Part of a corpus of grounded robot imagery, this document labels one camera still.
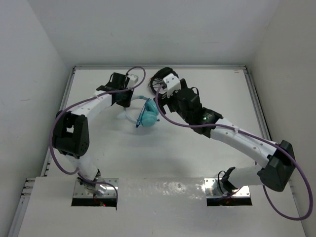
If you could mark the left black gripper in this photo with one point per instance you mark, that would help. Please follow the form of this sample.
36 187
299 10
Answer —
127 103

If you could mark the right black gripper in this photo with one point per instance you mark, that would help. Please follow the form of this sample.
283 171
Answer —
164 99

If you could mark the teal cat-ear headphones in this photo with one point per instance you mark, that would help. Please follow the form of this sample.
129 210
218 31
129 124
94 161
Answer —
148 115

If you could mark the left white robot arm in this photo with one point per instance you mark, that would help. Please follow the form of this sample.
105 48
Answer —
70 136

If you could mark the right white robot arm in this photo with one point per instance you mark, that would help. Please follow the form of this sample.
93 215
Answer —
274 162

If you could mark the black headphones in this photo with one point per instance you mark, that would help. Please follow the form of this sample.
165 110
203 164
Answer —
157 79

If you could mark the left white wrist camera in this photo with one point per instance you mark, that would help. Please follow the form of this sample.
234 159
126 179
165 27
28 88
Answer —
132 80

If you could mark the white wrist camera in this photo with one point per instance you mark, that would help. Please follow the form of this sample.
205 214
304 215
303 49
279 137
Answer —
172 84
132 80

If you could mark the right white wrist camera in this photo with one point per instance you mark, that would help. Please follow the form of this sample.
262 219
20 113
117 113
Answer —
172 84

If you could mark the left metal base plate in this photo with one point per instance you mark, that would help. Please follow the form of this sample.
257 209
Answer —
104 194

